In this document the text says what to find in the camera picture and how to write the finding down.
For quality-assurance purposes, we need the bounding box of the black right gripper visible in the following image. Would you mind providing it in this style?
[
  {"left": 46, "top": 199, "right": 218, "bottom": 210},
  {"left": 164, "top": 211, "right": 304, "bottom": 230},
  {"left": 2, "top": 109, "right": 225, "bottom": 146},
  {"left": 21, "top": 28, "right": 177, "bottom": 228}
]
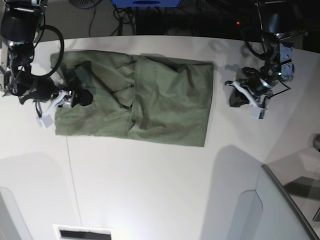
[{"left": 19, "top": 78, "right": 94, "bottom": 107}]

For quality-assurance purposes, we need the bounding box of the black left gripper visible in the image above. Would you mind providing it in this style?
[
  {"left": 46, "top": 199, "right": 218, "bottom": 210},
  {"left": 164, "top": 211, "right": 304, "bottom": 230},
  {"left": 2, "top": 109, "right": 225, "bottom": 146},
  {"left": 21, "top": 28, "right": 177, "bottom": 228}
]
[{"left": 228, "top": 67, "right": 271, "bottom": 108}]

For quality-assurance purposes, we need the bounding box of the green t-shirt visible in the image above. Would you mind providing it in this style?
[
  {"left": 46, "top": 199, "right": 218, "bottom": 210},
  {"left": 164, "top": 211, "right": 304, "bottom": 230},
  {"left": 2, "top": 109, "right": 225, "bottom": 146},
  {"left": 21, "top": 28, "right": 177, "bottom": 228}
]
[{"left": 55, "top": 50, "right": 214, "bottom": 147}]

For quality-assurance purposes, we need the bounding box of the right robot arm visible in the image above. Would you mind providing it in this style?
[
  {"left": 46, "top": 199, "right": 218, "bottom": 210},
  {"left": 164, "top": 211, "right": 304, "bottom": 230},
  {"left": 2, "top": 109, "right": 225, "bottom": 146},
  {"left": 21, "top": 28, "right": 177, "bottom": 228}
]
[{"left": 0, "top": 0, "right": 93, "bottom": 108}]

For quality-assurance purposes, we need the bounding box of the blue box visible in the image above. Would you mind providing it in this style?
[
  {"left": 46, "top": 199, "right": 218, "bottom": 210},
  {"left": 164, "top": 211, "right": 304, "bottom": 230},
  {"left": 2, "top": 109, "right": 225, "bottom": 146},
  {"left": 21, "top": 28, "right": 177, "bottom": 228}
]
[{"left": 111, "top": 0, "right": 180, "bottom": 8}]

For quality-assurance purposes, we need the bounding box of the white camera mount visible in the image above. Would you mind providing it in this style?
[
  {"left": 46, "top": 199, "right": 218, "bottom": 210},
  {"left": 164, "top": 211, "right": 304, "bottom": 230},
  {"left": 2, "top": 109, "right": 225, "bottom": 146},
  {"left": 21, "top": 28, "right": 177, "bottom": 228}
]
[
  {"left": 35, "top": 90, "right": 75, "bottom": 129},
  {"left": 224, "top": 79, "right": 273, "bottom": 120}
]

